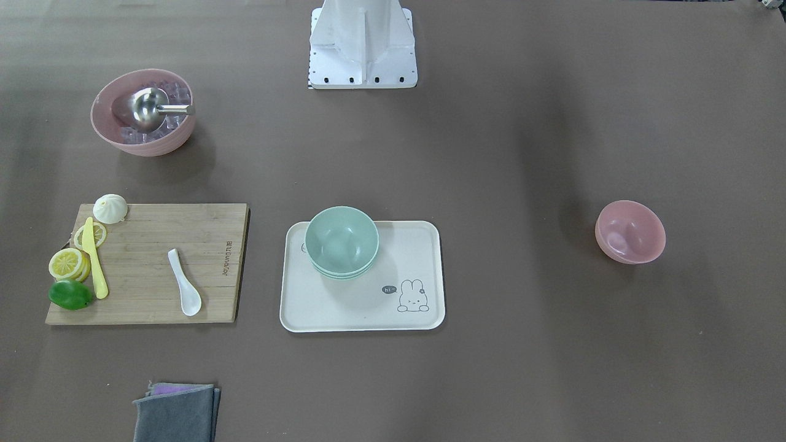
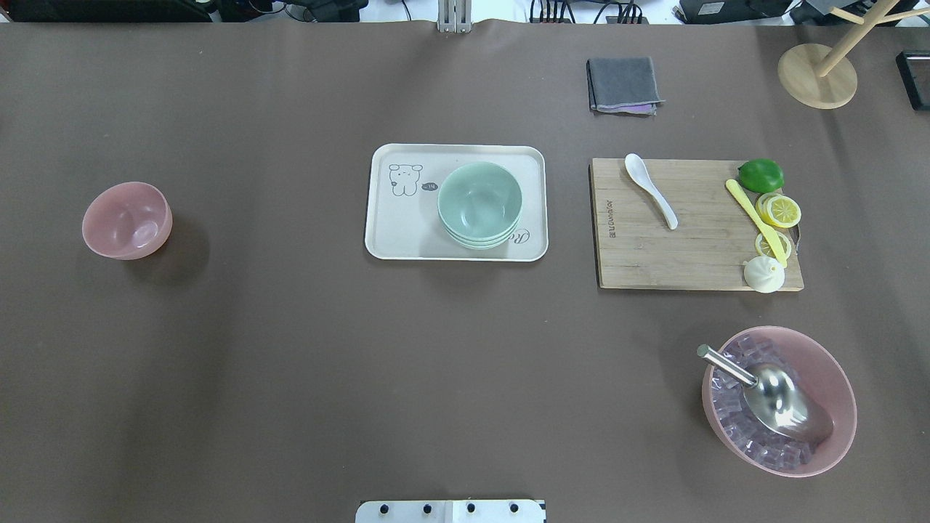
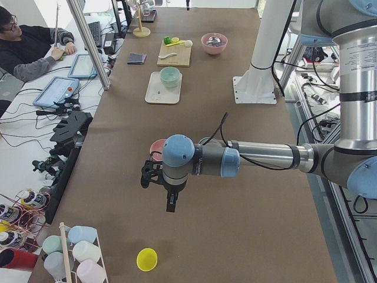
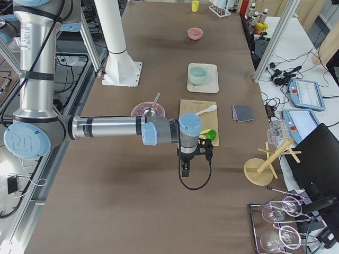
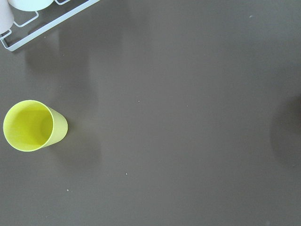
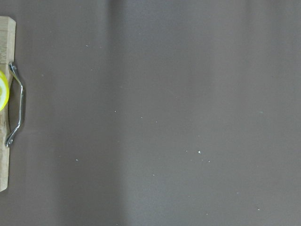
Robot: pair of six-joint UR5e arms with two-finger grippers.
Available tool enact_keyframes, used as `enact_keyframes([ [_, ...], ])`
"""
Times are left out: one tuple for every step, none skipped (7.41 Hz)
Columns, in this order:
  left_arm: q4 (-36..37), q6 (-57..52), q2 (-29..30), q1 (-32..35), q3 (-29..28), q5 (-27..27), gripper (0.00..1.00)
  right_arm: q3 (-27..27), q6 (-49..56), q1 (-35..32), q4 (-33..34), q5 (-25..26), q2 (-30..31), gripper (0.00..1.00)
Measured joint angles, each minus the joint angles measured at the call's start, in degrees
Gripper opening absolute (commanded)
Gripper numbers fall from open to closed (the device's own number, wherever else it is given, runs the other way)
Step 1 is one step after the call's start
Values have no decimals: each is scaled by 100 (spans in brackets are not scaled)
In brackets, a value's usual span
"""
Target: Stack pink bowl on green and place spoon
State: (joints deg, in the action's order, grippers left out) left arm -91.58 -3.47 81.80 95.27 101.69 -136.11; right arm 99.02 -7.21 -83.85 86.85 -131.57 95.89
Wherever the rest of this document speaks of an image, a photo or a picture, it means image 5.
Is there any yellow plastic cup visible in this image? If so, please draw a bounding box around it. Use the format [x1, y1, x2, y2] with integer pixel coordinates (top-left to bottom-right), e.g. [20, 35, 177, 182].
[3, 100, 68, 152]

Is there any white cup in rack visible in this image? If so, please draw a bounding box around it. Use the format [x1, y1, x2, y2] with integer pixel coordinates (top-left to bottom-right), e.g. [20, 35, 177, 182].
[8, 0, 54, 12]

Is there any beige cup in rack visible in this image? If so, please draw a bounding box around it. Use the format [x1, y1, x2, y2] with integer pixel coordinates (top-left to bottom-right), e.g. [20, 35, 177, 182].
[0, 0, 14, 34]

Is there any white wire rack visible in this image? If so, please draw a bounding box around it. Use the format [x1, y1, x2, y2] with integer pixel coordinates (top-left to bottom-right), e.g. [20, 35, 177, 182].
[0, 0, 99, 52]

